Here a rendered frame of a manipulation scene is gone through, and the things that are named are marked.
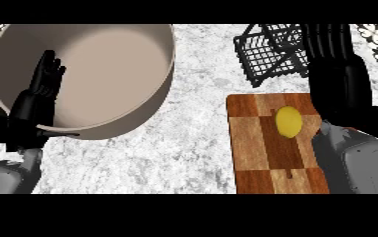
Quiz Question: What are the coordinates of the wooden checkered cutting board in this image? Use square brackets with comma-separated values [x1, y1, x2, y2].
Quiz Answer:
[224, 92, 332, 195]

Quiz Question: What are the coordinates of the yellow tomato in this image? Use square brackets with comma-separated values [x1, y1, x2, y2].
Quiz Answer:
[273, 105, 304, 139]

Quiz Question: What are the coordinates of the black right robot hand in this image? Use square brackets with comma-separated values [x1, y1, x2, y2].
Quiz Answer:
[298, 23, 373, 137]

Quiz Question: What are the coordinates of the large beige bowl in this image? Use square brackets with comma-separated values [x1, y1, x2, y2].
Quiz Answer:
[0, 24, 177, 141]

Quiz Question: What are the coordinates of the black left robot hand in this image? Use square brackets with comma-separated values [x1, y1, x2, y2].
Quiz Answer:
[4, 49, 79, 153]

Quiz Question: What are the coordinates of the black wire tiered basket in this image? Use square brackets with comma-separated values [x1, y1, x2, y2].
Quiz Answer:
[231, 23, 310, 89]

